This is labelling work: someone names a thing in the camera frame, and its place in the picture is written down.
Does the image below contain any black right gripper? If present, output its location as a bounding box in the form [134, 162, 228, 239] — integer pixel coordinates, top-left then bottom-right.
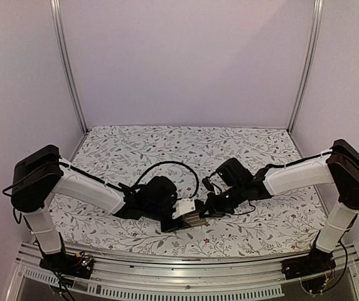
[200, 184, 245, 218]

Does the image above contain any white remote control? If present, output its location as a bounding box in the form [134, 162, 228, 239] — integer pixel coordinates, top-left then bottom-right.
[182, 211, 208, 228]

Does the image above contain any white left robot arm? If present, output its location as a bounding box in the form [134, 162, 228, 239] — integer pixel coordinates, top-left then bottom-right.
[2, 145, 206, 272]

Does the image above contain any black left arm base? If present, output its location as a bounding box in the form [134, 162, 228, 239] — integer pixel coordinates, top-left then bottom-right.
[39, 244, 94, 280]

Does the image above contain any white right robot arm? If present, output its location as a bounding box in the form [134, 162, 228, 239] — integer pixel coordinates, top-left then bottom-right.
[205, 139, 359, 273]

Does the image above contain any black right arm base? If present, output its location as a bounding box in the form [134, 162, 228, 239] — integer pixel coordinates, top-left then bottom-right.
[281, 248, 336, 295]

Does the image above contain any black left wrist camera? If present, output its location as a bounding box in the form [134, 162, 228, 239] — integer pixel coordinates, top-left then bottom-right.
[146, 176, 178, 206]

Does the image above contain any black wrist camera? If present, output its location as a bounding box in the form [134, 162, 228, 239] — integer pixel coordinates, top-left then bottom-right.
[146, 176, 178, 206]
[216, 157, 254, 187]

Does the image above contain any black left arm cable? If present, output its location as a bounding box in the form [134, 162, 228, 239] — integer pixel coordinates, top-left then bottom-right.
[134, 161, 200, 198]

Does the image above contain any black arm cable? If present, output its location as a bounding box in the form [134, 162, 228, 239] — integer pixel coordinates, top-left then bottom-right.
[134, 161, 200, 198]
[229, 200, 256, 216]

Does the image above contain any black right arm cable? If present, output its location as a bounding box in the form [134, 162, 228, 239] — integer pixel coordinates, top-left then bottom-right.
[229, 200, 256, 216]

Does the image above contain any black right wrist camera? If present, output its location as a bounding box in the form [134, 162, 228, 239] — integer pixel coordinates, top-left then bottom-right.
[216, 157, 254, 187]

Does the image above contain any left aluminium frame post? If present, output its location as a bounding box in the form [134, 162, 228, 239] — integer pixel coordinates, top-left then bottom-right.
[50, 0, 88, 134]

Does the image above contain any aluminium frame post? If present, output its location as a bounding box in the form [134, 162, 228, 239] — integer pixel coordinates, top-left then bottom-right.
[50, 0, 88, 134]
[287, 0, 324, 135]

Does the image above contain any right aluminium frame post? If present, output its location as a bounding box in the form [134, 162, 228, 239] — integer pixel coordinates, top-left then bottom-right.
[287, 0, 324, 135]

